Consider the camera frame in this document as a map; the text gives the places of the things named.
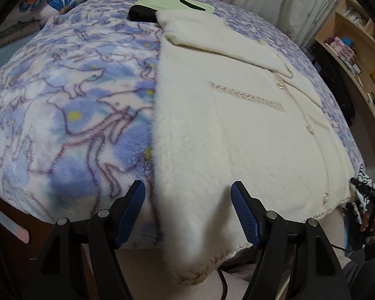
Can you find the blue bed sheet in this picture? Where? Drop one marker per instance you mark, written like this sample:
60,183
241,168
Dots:
6,53

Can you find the folded blue flower quilt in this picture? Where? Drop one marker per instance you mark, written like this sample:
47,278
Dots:
62,0

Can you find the green garment with black stripe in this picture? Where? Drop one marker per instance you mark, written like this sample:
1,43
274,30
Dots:
162,2

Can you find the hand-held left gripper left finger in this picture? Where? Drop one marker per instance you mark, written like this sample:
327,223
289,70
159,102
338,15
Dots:
129,212

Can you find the black bag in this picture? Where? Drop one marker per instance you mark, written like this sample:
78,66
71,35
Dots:
331,78

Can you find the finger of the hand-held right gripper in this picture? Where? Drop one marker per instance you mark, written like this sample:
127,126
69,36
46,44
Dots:
367,192

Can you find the person's right hand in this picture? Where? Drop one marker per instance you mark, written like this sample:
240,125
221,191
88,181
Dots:
372,223

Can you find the blue floral fleece blanket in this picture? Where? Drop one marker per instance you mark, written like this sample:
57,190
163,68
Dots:
65,106

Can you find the wooden shelf unit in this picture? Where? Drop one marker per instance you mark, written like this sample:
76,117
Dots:
362,37

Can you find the pink storage boxes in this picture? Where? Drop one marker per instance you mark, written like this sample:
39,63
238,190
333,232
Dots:
342,48

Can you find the black and white patterned cloth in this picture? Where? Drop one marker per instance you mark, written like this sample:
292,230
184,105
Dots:
365,175

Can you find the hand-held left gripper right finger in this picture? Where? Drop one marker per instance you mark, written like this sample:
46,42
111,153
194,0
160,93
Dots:
245,214

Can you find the white fuzzy cardigan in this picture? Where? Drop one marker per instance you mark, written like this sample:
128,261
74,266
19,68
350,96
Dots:
222,147

